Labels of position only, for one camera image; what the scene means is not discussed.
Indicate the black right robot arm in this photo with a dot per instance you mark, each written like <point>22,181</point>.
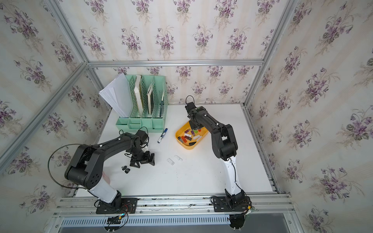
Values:
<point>224,146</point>

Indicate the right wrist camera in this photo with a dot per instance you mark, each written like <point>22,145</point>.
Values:
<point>190,106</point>

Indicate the pink pen cup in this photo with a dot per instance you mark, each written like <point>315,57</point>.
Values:
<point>106,178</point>

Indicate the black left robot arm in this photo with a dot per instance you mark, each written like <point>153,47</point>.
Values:
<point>86,168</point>

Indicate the blue white marker pen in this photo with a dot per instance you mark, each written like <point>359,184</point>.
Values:
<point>162,136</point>

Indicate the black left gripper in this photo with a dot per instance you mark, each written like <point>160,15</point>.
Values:
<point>146,160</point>

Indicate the yellow plastic storage box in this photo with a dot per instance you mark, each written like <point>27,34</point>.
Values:
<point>185,129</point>

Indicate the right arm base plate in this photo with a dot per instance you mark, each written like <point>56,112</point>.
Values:
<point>242,204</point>

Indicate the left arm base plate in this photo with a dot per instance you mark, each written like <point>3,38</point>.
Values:
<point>125,205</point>

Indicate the small black usb pair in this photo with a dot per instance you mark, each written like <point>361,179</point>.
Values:
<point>125,169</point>

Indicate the dark pen in organizer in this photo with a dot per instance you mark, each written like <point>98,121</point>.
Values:
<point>161,104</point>

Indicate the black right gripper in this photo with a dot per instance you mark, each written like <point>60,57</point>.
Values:
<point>193,126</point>

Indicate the beige notebook in organizer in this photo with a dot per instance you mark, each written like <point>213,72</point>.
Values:
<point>150,99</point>

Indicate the white paper stack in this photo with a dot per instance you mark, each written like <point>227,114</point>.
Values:
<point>117,95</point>

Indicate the green desk file organizer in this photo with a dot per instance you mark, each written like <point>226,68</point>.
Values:
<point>153,123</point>

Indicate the white book in organizer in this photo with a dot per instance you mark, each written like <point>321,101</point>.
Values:
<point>138,95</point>

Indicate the aluminium front rail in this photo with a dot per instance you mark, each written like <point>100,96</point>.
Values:
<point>263,203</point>

